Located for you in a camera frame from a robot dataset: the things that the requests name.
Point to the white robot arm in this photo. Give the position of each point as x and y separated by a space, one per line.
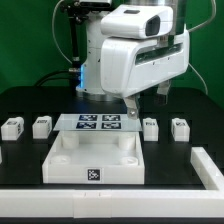
91 82

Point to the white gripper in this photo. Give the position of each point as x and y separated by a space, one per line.
131 66

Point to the white part at left edge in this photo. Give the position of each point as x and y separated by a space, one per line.
0 155

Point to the black camera stand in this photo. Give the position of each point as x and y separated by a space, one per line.
77 12

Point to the white square table top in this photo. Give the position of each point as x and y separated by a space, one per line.
95 157

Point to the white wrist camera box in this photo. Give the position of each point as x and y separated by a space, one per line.
138 22

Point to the marker plate with tags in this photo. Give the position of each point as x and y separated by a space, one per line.
97 122

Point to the white L-shaped fence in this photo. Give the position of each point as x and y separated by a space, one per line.
208 202

